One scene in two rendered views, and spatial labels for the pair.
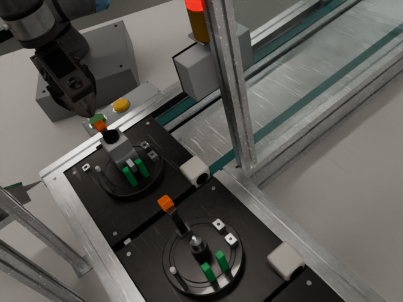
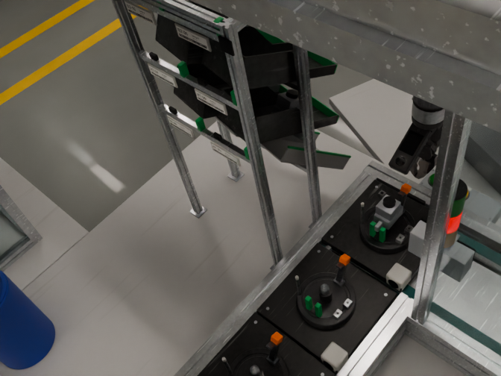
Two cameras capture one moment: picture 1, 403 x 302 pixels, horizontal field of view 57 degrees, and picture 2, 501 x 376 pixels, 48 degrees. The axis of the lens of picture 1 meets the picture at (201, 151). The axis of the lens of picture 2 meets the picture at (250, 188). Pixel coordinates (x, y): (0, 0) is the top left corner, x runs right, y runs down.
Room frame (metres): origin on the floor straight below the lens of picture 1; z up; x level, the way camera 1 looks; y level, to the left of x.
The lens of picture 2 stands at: (0.02, -0.51, 2.21)
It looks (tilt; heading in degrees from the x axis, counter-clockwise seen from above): 51 degrees down; 76
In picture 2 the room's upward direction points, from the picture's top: 14 degrees counter-clockwise
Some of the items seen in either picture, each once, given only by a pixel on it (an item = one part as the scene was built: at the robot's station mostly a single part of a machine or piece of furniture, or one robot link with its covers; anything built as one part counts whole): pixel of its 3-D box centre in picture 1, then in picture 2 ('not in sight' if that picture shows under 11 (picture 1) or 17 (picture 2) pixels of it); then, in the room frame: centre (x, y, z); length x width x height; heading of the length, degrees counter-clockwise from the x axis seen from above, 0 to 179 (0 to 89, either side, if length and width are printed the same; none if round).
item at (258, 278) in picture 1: (199, 248); (325, 293); (0.28, 0.05, 1.01); 0.24 x 0.24 x 0.13; 23
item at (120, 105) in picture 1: (121, 106); not in sight; (0.75, 0.16, 0.96); 0.04 x 0.04 x 0.02
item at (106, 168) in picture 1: (131, 169); (387, 227); (0.52, 0.15, 0.98); 0.14 x 0.14 x 0.02
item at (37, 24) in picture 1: (28, 21); (428, 107); (0.65, 0.21, 1.29); 0.08 x 0.08 x 0.05
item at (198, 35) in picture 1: (206, 17); not in sight; (0.48, -0.07, 1.29); 0.05 x 0.05 x 0.05
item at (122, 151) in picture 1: (119, 148); (386, 212); (0.51, 0.15, 1.06); 0.08 x 0.04 x 0.07; 23
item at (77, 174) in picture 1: (134, 175); (387, 231); (0.52, 0.15, 0.96); 0.24 x 0.24 x 0.02; 23
